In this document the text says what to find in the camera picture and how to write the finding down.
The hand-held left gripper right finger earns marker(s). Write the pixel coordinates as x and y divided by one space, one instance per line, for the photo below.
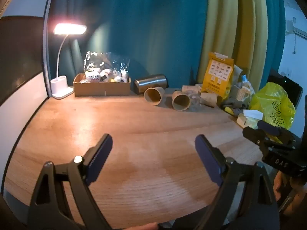
208 159

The teal curtain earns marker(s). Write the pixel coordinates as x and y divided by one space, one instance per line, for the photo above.
144 28

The brown paper cup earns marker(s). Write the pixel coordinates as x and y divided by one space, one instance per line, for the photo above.
153 96
209 99
181 101

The cardboard box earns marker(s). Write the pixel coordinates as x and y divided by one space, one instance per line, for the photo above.
102 88

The black monitor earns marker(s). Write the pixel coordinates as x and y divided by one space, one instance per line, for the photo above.
291 88

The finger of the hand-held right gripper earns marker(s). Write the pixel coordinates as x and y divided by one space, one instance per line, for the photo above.
268 127
254 136

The white desk lamp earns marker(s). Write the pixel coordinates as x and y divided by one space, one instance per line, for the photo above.
61 86

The stainless steel tumbler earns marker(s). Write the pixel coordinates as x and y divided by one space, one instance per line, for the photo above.
151 83

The blue capped bottle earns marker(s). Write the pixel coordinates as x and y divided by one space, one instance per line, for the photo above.
244 78

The clear plastic bag of snacks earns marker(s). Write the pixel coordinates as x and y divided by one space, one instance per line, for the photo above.
105 67

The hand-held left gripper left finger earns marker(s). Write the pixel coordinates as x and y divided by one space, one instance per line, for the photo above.
100 158

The white small box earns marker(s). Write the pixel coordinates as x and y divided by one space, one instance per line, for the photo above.
249 118

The white air conditioner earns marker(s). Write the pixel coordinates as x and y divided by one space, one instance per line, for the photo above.
298 32

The yellow curtain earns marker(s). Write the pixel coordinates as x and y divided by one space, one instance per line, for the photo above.
230 28

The grey cloth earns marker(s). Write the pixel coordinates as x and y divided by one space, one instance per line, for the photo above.
236 105

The yellow paper package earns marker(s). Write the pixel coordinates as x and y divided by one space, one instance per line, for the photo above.
218 76

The crumpled clear plastic wrap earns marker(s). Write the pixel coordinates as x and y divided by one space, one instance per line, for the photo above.
194 100

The yellow plastic bag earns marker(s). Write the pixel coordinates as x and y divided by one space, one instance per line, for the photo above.
273 105

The person's right hand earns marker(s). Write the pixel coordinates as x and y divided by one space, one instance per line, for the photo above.
278 184

